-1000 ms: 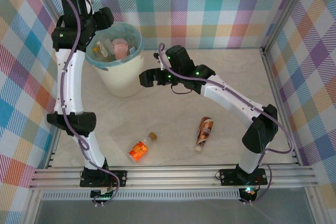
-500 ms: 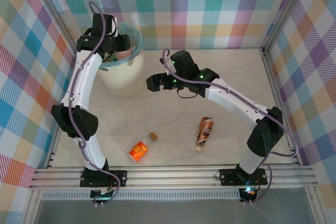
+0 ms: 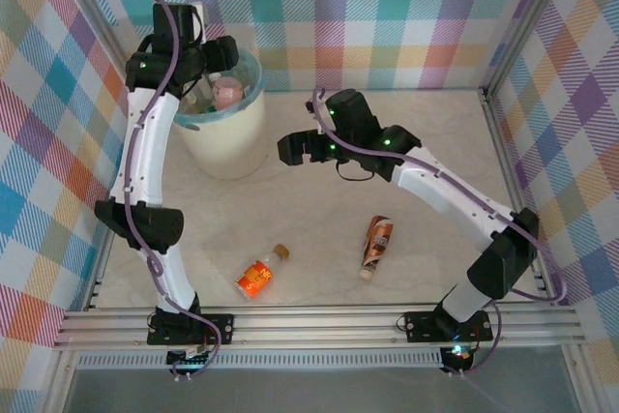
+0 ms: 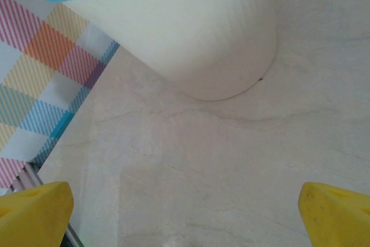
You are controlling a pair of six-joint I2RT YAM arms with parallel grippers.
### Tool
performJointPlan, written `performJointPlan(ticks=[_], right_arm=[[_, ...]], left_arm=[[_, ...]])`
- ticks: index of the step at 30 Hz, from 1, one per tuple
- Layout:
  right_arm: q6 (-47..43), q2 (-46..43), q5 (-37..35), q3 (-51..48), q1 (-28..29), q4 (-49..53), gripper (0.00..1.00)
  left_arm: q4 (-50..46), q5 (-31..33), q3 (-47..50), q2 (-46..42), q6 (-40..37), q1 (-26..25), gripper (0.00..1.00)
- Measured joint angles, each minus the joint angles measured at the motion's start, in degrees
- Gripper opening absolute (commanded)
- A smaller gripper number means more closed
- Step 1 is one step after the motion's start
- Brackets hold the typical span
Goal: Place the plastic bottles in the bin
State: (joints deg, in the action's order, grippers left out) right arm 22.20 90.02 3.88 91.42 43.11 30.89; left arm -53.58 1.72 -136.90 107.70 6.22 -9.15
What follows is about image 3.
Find pink drink bottle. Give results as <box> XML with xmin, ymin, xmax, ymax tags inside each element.
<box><xmin>212</xmin><ymin>75</ymin><xmax>246</xmax><ymax>112</ymax></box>

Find orange label bottle brown cap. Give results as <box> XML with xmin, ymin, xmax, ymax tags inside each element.
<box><xmin>235</xmin><ymin>243</ymin><xmax>291</xmax><ymax>302</ymax></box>

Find cream plastic waste bin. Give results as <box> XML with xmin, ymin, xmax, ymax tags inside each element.
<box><xmin>173</xmin><ymin>44</ymin><xmax>268</xmax><ymax>181</ymax></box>

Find brown coffee drink bottle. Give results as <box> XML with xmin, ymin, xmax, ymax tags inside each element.
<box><xmin>358</xmin><ymin>214</ymin><xmax>397</xmax><ymax>282</ymax></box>

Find black controller board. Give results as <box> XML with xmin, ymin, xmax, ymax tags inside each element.
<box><xmin>166</xmin><ymin>347</ymin><xmax>214</xmax><ymax>371</ymax></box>
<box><xmin>442</xmin><ymin>344</ymin><xmax>473</xmax><ymax>367</ymax></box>

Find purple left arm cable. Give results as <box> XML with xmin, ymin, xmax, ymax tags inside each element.
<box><xmin>123</xmin><ymin>0</ymin><xmax>226</xmax><ymax>381</ymax></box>

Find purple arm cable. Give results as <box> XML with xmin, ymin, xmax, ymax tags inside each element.
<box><xmin>123</xmin><ymin>0</ymin><xmax>226</xmax><ymax>381</ymax></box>
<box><xmin>311</xmin><ymin>87</ymin><xmax>570</xmax><ymax>378</ymax></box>

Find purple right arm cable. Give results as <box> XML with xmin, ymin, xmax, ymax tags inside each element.
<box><xmin>311</xmin><ymin>87</ymin><xmax>570</xmax><ymax>378</ymax></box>

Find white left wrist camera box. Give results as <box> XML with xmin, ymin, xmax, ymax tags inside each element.
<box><xmin>192</xmin><ymin>1</ymin><xmax>210</xmax><ymax>44</ymax></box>

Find thin black cable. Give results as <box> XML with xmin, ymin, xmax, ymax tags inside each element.
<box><xmin>335</xmin><ymin>160</ymin><xmax>372</xmax><ymax>183</ymax></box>

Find aluminium frame post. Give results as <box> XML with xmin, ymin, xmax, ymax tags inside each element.
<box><xmin>45</xmin><ymin>0</ymin><xmax>152</xmax><ymax>109</ymax></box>
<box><xmin>481</xmin><ymin>0</ymin><xmax>579</xmax><ymax>98</ymax></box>

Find aluminium side frame rail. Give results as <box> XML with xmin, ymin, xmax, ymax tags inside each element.
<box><xmin>81</xmin><ymin>96</ymin><xmax>152</xmax><ymax>312</ymax></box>
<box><xmin>481</xmin><ymin>87</ymin><xmax>555</xmax><ymax>306</ymax></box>

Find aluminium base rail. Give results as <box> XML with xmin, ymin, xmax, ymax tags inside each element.
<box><xmin>52</xmin><ymin>305</ymin><xmax>589</xmax><ymax>352</ymax></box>

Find grey slotted cable duct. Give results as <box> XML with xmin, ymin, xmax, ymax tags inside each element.
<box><xmin>76</xmin><ymin>352</ymin><xmax>445</xmax><ymax>370</ymax></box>

